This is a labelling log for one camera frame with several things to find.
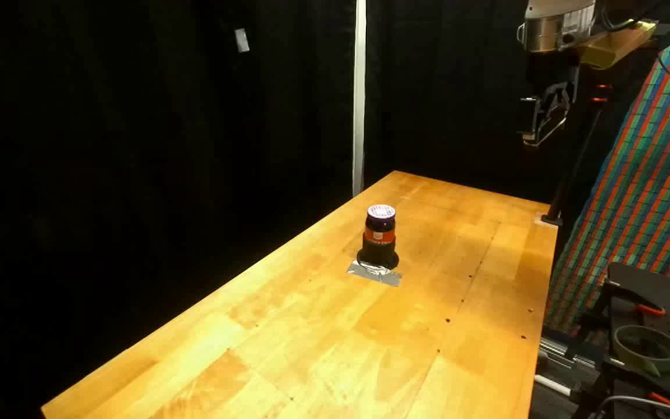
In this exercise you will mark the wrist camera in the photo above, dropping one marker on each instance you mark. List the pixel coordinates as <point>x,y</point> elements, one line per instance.
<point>614,45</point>

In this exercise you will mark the black orange clamp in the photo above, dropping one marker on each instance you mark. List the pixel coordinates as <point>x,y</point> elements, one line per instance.
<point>649,309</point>
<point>666,400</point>

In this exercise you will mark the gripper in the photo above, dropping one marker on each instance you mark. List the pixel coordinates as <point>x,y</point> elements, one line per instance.
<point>551,67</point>

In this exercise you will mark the brown cup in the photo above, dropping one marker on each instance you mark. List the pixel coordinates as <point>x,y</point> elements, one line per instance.
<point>380,235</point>

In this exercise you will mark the colourful patterned cloth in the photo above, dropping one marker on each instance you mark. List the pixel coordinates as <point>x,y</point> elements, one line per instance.
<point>655,186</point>

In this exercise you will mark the white vertical strip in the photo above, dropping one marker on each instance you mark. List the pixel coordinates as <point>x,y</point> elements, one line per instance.
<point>359,93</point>

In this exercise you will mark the small grey tag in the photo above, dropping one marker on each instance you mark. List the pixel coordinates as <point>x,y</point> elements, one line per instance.
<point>242,40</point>

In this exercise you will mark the piece of silver tape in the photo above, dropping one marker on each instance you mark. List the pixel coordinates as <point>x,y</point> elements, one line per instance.
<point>377,273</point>

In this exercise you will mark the roll of tape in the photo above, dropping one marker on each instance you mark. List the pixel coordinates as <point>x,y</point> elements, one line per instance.
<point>631,349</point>

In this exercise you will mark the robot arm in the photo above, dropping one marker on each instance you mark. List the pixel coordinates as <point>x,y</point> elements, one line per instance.
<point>556,26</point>

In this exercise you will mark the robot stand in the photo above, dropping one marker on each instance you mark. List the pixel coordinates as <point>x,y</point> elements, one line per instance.
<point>660,285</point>

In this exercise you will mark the black curtain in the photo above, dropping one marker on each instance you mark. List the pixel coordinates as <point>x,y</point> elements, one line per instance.
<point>154,145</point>

